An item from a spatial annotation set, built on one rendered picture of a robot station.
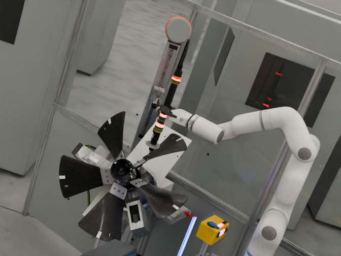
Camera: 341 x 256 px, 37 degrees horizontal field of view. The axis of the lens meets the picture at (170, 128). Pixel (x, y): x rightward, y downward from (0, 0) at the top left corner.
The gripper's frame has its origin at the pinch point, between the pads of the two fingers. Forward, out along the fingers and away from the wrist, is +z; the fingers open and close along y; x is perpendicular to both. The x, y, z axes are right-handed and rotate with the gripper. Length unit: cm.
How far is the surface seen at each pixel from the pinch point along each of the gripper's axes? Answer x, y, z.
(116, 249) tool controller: -36, -65, -35
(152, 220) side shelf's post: -87, 53, 11
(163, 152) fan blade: -24.7, 9.2, -2.0
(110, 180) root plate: -48, -3, 15
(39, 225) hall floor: -159, 72, 112
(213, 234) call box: -56, 21, -39
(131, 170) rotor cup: -36.1, -4.2, 4.8
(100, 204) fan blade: -54, -17, 8
